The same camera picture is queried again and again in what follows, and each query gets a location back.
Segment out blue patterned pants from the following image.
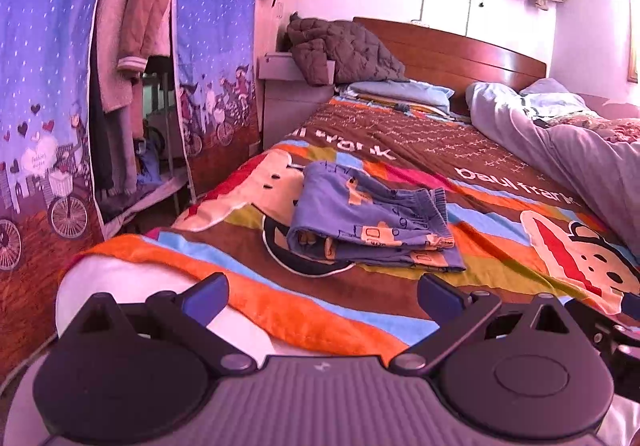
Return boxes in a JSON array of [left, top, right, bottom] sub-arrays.
[[286, 161, 465, 273]]

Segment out colourful paul frank blanket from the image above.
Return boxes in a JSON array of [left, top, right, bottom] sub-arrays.
[[55, 99, 639, 358]]

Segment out grey duvet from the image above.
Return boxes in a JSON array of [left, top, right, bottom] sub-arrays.
[[465, 82, 639, 255]]

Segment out floral pink bedding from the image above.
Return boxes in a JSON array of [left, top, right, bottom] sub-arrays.
[[548, 114, 640, 144]]

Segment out light blue pillow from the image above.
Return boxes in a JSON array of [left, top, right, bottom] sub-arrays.
[[344, 80, 454, 114]]

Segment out white nightstand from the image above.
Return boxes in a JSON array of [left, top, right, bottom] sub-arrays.
[[258, 53, 335, 149]]

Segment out wooden headboard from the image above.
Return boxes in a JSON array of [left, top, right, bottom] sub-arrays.
[[354, 17, 547, 116]]

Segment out brown quilted jacket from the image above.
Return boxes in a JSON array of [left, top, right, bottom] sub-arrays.
[[286, 13, 408, 86]]

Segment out pink hanging coat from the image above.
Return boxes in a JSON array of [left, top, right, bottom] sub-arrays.
[[96, 0, 171, 114]]

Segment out blue fabric wardrobe cover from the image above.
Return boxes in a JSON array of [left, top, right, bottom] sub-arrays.
[[1, 0, 259, 377]]

